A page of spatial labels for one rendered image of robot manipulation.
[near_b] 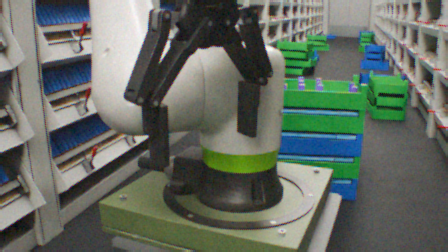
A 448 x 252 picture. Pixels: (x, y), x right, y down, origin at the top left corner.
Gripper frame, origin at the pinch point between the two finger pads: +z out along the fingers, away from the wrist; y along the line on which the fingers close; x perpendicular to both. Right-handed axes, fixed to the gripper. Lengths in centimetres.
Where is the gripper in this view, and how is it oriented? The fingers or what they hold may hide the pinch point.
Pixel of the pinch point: (206, 139)
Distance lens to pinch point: 48.2
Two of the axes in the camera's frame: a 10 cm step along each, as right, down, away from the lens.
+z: -0.2, 9.4, 3.5
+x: 6.8, 2.7, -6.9
